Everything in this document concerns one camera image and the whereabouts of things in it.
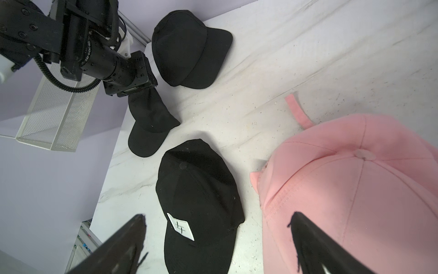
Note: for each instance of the upper white mesh shelf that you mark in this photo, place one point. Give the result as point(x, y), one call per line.
point(56, 118)

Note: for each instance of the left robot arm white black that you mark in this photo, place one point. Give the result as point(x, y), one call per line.
point(28, 34)

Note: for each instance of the aluminium rail front frame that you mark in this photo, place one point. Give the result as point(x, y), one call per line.
point(85, 244)

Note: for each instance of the black cap with white label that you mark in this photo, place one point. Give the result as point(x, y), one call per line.
point(200, 200)

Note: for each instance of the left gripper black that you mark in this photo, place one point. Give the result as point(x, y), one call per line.
point(92, 36)

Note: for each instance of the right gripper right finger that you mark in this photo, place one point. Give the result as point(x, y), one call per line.
point(317, 253)

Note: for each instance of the pink cap R logo front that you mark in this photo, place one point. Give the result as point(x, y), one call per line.
point(367, 181)

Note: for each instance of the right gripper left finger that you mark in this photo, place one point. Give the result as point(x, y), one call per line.
point(120, 254)

